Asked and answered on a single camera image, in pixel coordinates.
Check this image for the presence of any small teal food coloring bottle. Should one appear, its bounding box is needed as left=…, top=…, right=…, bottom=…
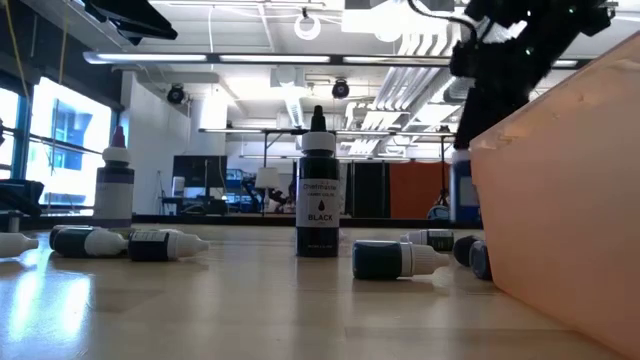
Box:
left=351, top=239, right=451, bottom=281

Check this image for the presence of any white lamp shade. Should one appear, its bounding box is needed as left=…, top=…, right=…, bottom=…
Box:
left=254, top=166, right=282, bottom=190

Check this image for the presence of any orange partition panel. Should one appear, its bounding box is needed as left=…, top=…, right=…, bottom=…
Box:
left=389, top=160, right=451, bottom=220

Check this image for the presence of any bright window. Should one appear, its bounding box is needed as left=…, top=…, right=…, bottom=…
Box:
left=0, top=75, right=114, bottom=217

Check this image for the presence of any black partition panel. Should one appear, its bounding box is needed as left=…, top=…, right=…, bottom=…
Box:
left=344, top=162, right=391, bottom=219

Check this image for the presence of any white ring lamp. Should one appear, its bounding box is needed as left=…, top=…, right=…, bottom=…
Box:
left=293, top=7, right=323, bottom=42

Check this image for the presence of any large purple food coloring bottle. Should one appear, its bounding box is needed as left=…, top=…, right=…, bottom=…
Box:
left=92, top=125, right=136, bottom=229

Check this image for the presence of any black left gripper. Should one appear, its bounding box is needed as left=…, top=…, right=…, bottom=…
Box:
left=82, top=0, right=179, bottom=41

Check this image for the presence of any large black food coloring bottle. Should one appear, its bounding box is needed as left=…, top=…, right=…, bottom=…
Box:
left=294, top=104, right=342, bottom=259

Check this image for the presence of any small green food coloring bottle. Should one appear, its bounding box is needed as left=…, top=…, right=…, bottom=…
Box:
left=399, top=228, right=456, bottom=253

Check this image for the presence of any small dark food coloring bottle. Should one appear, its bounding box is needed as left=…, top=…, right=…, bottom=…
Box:
left=48, top=224, right=104, bottom=251
left=0, top=232, right=40, bottom=259
left=126, top=229, right=211, bottom=263
left=51, top=227, right=129, bottom=259

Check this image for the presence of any black computer monitor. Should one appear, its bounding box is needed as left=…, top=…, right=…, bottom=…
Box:
left=172, top=154, right=229, bottom=189

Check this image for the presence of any orange translucent plastic bin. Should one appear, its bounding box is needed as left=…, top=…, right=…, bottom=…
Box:
left=468, top=30, right=640, bottom=360

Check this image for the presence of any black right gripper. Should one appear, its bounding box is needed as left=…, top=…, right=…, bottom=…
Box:
left=449, top=0, right=617, bottom=151

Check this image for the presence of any small purple food coloring bottle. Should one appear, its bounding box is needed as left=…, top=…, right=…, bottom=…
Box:
left=468, top=239, right=495, bottom=282

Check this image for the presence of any long ceiling light bar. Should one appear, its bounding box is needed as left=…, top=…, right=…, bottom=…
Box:
left=82, top=49, right=581, bottom=70

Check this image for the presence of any large blue food coloring bottle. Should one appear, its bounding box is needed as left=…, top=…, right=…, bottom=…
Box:
left=448, top=148, right=483, bottom=227

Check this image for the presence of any black aluminium table frame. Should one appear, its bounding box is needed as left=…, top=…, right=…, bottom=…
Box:
left=0, top=213, right=484, bottom=232

